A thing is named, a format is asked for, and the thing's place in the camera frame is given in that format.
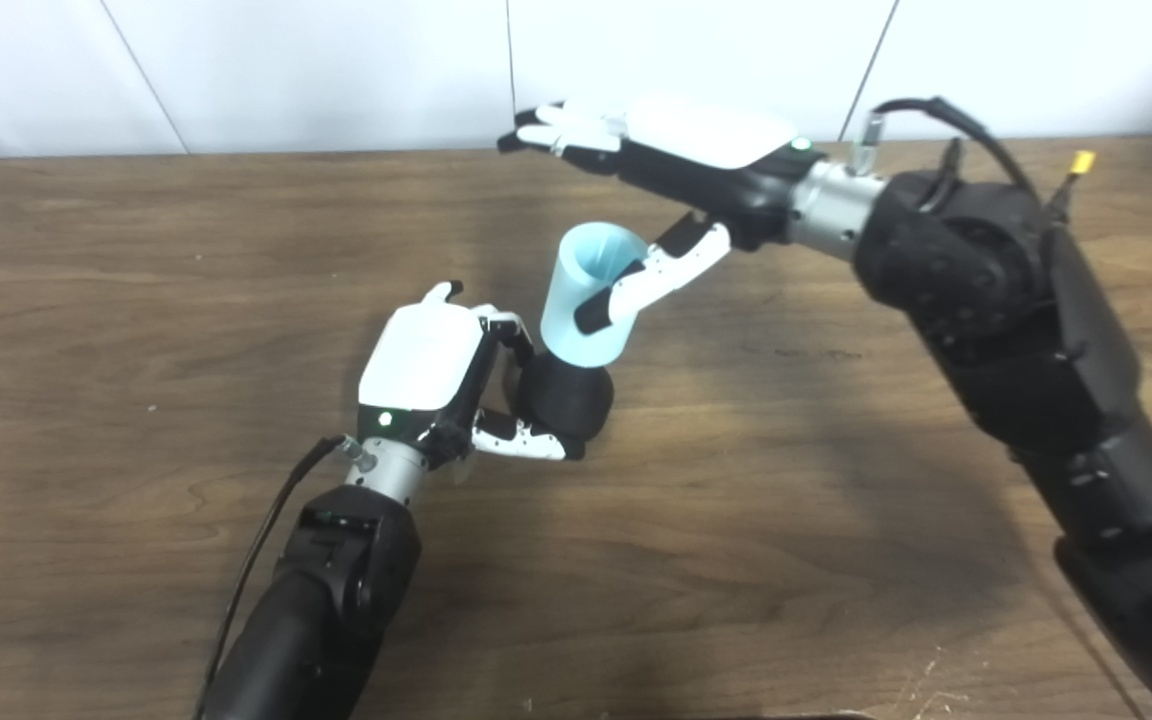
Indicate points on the white and black left hand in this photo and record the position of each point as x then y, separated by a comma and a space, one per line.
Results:
421, 355

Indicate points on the white and black right hand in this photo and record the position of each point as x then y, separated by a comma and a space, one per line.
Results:
706, 150

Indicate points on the small yellow connector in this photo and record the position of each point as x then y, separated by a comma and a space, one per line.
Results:
1082, 162

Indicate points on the black flared nozzle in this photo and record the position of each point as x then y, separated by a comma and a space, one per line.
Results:
566, 400

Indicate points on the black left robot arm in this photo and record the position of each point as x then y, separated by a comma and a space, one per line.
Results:
326, 610

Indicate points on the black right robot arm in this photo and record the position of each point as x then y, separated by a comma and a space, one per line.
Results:
996, 310

